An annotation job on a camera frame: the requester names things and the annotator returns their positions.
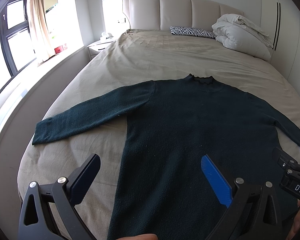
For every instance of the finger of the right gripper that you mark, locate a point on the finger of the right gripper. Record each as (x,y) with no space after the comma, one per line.
(285,161)

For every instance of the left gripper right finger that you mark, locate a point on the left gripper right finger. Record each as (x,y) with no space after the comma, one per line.
(252,211)

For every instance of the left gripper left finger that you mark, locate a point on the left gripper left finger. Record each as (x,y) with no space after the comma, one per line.
(36,219)

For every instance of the dark teal knit sweater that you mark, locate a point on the dark teal knit sweater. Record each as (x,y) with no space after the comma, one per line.
(171,125)

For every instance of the person right hand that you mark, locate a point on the person right hand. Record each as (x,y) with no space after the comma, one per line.
(296,224)

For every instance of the person left hand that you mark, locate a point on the person left hand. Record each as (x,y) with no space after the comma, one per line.
(148,236)

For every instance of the beige padded window bench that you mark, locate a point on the beige padded window bench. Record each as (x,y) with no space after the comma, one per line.
(19,128)

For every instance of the white wardrobe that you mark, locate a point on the white wardrobe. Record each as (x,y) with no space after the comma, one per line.
(281,20)

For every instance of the white folded duvet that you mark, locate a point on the white folded duvet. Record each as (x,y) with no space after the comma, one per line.
(238,33)

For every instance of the red small box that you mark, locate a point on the red small box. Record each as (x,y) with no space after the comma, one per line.
(59,49)

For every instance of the zebra print pillow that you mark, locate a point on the zebra print pillow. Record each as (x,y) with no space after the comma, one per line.
(194,32)

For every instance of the beige bed sheet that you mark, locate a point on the beige bed sheet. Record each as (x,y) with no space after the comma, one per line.
(135,57)

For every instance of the white nightstand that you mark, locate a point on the white nightstand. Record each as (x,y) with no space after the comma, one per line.
(98,46)

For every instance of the black framed window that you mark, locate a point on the black framed window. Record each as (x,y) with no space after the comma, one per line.
(15,38)

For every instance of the beige curtain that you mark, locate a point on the beige curtain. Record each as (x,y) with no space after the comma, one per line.
(37,20)

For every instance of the beige padded headboard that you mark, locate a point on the beige padded headboard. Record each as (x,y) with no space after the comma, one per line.
(161,14)

